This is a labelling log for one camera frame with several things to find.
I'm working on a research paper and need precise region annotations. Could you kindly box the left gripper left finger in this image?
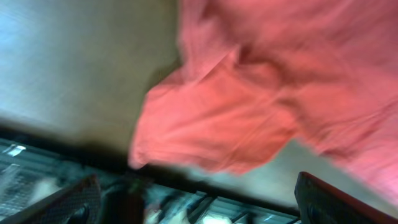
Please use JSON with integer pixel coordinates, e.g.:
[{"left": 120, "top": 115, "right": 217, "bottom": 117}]
[{"left": 1, "top": 175, "right": 101, "bottom": 224}]

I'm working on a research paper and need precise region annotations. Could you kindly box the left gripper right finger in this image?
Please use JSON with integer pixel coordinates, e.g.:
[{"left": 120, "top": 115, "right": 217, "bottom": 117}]
[{"left": 294, "top": 172, "right": 397, "bottom": 224}]

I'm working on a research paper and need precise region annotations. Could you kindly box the orange-red t-shirt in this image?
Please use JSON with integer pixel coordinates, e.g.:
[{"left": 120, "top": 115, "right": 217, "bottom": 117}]
[{"left": 128, "top": 0, "right": 397, "bottom": 204}]

